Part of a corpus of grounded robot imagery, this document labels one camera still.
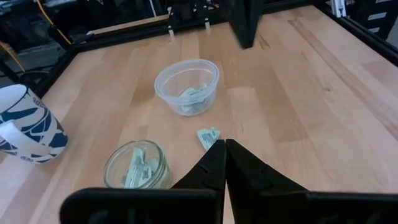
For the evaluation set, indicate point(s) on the clear plastic container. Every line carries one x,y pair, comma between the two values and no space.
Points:
164,84

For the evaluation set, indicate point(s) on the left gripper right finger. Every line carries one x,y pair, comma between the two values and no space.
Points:
264,205

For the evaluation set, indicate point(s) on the aluminium frame post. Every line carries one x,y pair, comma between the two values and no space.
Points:
338,7

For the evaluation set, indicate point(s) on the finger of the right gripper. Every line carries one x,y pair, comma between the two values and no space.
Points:
239,21
255,18

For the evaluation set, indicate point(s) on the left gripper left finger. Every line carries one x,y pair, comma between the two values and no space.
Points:
186,205

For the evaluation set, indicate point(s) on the white blue patterned mug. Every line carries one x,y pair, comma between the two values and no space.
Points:
28,124

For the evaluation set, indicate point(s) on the clear glass jar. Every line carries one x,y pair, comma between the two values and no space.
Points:
112,168

